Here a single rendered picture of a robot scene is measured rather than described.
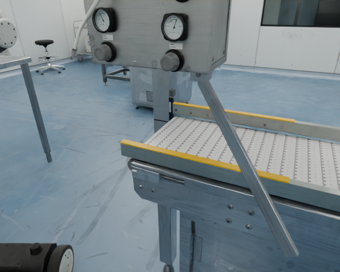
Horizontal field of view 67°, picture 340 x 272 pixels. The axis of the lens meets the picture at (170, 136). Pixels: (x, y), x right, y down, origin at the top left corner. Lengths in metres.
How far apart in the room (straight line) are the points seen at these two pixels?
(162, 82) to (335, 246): 0.58
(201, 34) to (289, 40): 5.07
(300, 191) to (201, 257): 0.37
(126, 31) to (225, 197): 0.35
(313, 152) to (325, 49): 4.83
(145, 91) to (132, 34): 2.79
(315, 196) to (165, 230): 0.75
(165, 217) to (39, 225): 1.00
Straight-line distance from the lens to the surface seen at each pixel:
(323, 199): 0.49
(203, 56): 0.39
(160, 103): 0.82
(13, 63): 2.10
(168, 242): 1.18
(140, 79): 3.21
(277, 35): 5.45
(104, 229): 1.70
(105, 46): 0.45
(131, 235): 1.64
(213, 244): 0.70
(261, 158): 0.60
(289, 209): 0.51
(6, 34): 0.88
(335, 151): 0.69
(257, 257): 0.69
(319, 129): 0.72
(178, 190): 0.56
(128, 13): 0.43
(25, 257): 1.42
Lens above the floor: 1.21
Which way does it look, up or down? 27 degrees down
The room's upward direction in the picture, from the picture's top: 1 degrees counter-clockwise
